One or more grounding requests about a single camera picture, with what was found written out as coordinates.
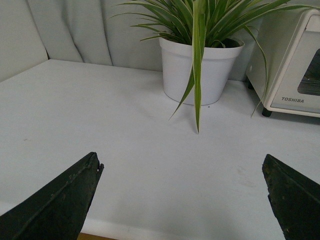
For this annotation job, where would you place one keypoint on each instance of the white fabric curtain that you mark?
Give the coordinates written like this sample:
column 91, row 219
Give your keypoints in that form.
column 102, row 32

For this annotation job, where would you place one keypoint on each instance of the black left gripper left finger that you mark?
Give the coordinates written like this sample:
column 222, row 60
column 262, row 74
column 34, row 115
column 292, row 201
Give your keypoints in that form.
column 58, row 210

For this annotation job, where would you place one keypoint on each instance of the white Toshiba toaster oven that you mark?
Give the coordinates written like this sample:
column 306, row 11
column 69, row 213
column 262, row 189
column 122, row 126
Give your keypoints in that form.
column 284, row 67

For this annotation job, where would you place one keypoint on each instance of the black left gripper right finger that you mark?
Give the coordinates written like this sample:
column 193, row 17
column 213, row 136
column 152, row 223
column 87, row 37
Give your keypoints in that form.
column 294, row 199

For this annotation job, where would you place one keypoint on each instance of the white plastic plant pot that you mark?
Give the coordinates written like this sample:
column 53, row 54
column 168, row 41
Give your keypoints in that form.
column 216, row 65

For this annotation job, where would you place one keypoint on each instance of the green striped spider plant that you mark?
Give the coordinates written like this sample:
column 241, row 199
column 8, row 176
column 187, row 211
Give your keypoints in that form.
column 204, row 24

